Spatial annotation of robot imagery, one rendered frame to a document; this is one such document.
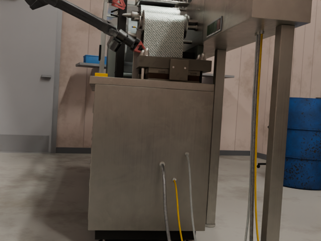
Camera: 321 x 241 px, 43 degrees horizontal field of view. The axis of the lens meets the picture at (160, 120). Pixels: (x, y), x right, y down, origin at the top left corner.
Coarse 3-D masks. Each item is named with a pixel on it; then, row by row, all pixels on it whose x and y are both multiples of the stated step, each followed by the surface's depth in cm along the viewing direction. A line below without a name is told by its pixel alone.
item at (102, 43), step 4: (104, 0) 332; (128, 0) 336; (104, 4) 333; (128, 4) 337; (132, 4) 336; (104, 8) 333; (104, 12) 333; (104, 16) 333; (104, 36) 334; (104, 40) 334; (100, 44) 448; (104, 44) 334; (100, 48) 386; (104, 48) 335; (100, 52) 386; (104, 52) 335; (100, 56) 386; (104, 56) 335; (100, 60) 392; (104, 60) 335; (100, 64) 338; (100, 68) 335; (100, 72) 335
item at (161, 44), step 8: (144, 32) 237; (152, 32) 238; (160, 32) 239; (168, 32) 239; (144, 40) 237; (152, 40) 238; (160, 40) 239; (168, 40) 240; (176, 40) 240; (152, 48) 238; (160, 48) 239; (168, 48) 240; (176, 48) 241; (160, 56) 240; (168, 56) 240; (176, 56) 241
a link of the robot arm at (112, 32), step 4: (112, 28) 228; (116, 28) 234; (108, 32) 228; (112, 32) 228; (116, 32) 229; (112, 36) 234; (112, 40) 233; (108, 44) 235; (112, 44) 235; (116, 44) 235; (120, 44) 236; (112, 48) 235; (116, 48) 236
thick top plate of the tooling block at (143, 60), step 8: (144, 56) 218; (152, 56) 219; (136, 64) 233; (144, 64) 219; (152, 64) 219; (160, 64) 220; (168, 64) 221; (192, 64) 223; (200, 64) 223; (208, 64) 224
